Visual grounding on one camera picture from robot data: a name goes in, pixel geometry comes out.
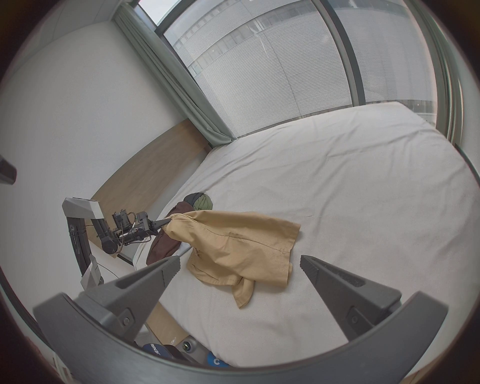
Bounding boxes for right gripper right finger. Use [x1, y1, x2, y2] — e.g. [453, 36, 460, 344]
[300, 255, 403, 343]

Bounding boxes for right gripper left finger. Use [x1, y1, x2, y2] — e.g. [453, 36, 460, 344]
[76, 255, 182, 341]

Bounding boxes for tan shorts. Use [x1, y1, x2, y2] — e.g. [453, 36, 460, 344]
[163, 210, 302, 309]

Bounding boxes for bed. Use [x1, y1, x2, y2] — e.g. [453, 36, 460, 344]
[90, 100, 475, 370]

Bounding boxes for brown garment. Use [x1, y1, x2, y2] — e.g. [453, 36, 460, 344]
[146, 202, 194, 266]

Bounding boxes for black garment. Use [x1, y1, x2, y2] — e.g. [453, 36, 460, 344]
[184, 192, 205, 211]

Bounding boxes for grey-green curtain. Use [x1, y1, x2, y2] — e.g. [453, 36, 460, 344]
[114, 5, 239, 149]

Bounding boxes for window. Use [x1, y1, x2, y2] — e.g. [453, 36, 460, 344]
[137, 0, 466, 147]

